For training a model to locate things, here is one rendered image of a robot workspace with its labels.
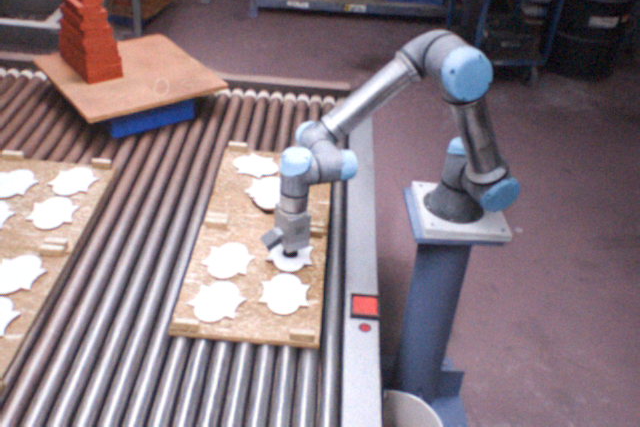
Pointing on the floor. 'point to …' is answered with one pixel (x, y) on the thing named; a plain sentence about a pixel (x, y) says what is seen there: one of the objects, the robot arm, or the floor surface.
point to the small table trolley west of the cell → (513, 11)
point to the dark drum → (592, 11)
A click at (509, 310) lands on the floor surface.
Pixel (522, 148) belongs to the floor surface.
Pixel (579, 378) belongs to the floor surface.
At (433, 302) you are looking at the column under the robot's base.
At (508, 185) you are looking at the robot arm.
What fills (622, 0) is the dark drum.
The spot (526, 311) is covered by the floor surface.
